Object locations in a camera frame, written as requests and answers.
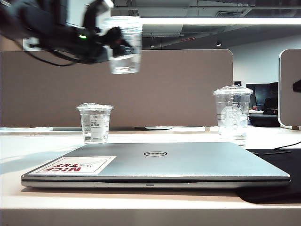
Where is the black oval zip case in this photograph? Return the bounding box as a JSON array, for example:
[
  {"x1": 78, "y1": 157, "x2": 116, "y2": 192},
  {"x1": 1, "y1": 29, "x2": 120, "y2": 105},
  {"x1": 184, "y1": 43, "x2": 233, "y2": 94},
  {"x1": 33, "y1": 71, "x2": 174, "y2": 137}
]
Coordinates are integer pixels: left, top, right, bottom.
[{"x1": 248, "y1": 113, "x2": 279, "y2": 128}]

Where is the long white light bar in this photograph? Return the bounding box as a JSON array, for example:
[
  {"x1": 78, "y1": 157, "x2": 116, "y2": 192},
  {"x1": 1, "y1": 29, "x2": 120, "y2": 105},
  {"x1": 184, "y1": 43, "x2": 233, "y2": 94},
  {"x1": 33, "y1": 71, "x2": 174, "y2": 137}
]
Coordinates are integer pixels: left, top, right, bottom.
[{"x1": 110, "y1": 16, "x2": 301, "y2": 26}]

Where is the thin black cable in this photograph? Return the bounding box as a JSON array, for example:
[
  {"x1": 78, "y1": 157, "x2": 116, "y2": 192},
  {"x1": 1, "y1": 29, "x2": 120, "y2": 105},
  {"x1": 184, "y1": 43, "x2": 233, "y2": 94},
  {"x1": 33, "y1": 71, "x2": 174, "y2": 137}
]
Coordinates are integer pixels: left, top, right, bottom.
[{"x1": 256, "y1": 141, "x2": 301, "y2": 155}]

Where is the black computer monitor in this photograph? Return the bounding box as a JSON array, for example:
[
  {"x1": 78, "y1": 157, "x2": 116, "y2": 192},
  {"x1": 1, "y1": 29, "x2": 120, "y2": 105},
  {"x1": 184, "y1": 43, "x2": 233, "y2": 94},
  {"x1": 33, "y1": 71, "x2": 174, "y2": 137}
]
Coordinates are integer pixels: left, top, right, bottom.
[{"x1": 246, "y1": 82, "x2": 279, "y2": 111}]

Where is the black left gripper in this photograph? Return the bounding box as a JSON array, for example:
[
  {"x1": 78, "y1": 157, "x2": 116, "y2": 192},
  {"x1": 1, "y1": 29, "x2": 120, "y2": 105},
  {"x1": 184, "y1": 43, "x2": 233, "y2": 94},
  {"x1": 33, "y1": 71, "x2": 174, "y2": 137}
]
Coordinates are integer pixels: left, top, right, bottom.
[{"x1": 56, "y1": 24, "x2": 133, "y2": 64}]

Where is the small clear cup white label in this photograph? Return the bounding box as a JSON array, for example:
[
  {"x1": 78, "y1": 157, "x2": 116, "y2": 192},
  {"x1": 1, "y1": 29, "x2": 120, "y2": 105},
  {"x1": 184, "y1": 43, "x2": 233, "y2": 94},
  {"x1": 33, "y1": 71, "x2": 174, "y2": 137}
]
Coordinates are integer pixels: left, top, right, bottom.
[{"x1": 76, "y1": 103, "x2": 115, "y2": 145}]

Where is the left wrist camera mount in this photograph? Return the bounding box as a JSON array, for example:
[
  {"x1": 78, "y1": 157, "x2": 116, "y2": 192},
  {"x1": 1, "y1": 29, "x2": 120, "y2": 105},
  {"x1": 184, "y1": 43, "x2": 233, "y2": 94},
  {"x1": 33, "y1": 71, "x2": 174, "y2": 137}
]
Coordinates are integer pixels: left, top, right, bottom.
[{"x1": 82, "y1": 0, "x2": 115, "y2": 30}]

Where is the narrow brown desk partition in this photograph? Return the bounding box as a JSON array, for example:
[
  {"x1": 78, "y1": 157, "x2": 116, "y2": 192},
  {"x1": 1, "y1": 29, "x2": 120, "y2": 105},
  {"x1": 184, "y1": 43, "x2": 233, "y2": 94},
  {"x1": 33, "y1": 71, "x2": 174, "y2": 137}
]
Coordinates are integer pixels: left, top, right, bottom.
[{"x1": 278, "y1": 48, "x2": 301, "y2": 130}]

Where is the silver closed laptop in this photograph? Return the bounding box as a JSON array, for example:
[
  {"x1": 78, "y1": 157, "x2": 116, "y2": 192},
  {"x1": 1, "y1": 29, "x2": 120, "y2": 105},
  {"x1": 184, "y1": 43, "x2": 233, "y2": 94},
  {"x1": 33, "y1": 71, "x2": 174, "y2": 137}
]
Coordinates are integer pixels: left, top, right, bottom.
[{"x1": 20, "y1": 142, "x2": 291, "y2": 189}]

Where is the tall clear cup siren logo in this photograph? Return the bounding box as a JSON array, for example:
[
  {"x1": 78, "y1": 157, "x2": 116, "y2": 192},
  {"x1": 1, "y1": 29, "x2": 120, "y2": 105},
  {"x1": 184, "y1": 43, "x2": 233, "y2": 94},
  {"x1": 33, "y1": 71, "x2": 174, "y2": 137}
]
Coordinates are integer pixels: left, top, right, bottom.
[{"x1": 213, "y1": 86, "x2": 254, "y2": 148}]

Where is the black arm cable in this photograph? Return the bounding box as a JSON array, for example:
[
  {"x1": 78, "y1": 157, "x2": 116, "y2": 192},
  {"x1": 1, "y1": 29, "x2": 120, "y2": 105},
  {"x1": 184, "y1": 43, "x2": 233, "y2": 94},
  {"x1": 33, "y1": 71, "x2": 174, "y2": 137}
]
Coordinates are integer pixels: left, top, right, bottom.
[{"x1": 23, "y1": 44, "x2": 95, "y2": 67}]

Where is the black desk mat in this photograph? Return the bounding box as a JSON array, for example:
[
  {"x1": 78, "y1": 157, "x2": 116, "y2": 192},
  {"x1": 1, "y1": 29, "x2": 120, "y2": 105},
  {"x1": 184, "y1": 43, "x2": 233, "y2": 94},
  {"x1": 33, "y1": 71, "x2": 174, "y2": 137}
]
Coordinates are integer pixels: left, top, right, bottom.
[{"x1": 236, "y1": 148, "x2": 301, "y2": 204}]

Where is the medium clear plastic lidded cup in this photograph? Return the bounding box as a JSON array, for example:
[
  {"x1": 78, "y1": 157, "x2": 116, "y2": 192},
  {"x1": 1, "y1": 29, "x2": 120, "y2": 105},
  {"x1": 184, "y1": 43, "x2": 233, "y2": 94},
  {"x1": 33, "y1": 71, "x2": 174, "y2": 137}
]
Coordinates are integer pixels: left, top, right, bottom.
[{"x1": 101, "y1": 16, "x2": 143, "y2": 75}]

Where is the wide brown desk partition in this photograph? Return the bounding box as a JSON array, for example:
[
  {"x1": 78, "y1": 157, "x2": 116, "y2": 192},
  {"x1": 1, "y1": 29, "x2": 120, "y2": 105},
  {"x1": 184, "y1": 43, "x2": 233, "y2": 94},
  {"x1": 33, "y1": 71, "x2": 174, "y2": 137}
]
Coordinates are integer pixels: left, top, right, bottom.
[{"x1": 0, "y1": 48, "x2": 234, "y2": 129}]

